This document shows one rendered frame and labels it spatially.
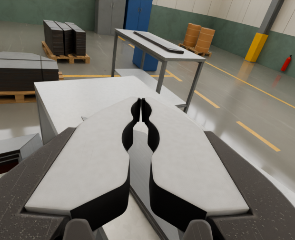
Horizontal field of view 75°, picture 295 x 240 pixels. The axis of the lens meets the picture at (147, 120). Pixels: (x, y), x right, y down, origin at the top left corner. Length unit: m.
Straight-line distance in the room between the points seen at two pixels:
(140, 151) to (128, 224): 0.24
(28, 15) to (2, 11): 0.71
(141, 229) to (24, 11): 8.26
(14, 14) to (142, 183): 8.19
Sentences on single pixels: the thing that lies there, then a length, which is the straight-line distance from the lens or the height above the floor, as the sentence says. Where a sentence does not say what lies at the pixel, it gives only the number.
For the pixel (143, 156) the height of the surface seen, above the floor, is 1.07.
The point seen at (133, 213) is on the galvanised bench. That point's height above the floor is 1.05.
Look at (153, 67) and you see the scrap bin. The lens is 4.92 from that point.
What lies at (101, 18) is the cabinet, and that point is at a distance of 8.13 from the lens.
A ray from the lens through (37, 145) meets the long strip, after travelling 1.00.
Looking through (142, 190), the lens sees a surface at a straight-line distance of 0.55.
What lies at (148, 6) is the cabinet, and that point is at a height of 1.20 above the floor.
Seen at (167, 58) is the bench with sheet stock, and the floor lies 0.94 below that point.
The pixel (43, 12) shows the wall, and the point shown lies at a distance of 8.49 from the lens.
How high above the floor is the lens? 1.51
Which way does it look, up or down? 32 degrees down
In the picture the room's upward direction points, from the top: 12 degrees clockwise
